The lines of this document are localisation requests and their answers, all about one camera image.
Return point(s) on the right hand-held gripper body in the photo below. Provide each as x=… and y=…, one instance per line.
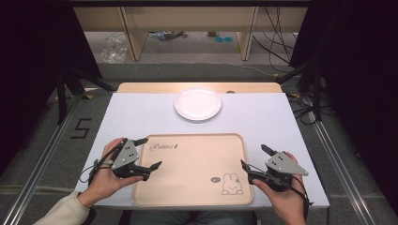
x=283, y=167

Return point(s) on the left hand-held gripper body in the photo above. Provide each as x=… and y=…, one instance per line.
x=125, y=155

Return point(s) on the person's left hand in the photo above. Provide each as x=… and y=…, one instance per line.
x=104, y=181

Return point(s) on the person's right hand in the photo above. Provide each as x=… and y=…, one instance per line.
x=286, y=201

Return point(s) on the beige tray with rabbit print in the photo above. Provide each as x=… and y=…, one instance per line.
x=194, y=170

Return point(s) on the white round plate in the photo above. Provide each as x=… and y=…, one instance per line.
x=197, y=104

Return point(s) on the black metal stand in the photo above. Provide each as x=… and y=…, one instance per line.
x=67, y=90
x=308, y=84

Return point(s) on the clear plastic bag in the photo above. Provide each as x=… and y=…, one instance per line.
x=114, y=48

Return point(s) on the dark bundle under desk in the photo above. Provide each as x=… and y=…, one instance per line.
x=167, y=35

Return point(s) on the blue round objects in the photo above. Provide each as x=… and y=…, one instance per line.
x=223, y=39

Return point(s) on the metal floor rail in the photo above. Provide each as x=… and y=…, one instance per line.
x=339, y=168
x=37, y=168

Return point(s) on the light wooden desk frame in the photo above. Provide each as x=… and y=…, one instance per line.
x=187, y=18

